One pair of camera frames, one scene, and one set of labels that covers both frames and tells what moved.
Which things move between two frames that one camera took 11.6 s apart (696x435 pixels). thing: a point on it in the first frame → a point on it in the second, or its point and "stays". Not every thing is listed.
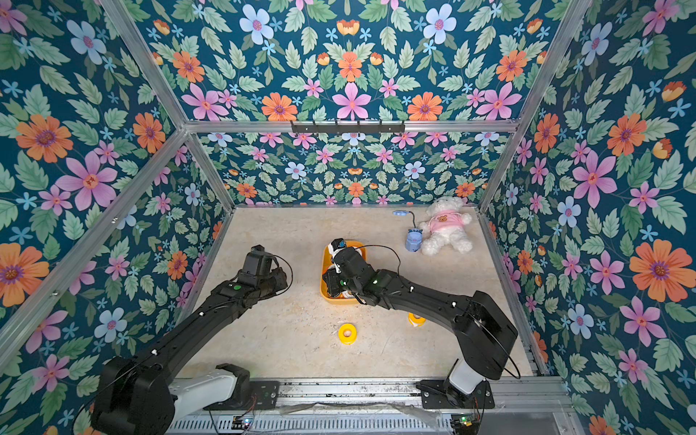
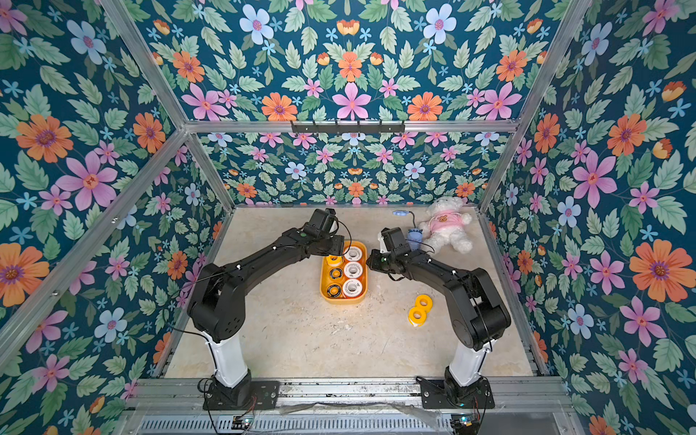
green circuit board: (240, 422) stays
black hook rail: (347, 126) stays
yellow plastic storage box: (328, 263) stays
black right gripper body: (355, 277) → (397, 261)
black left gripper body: (275, 281) → (330, 246)
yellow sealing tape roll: (417, 322) stays
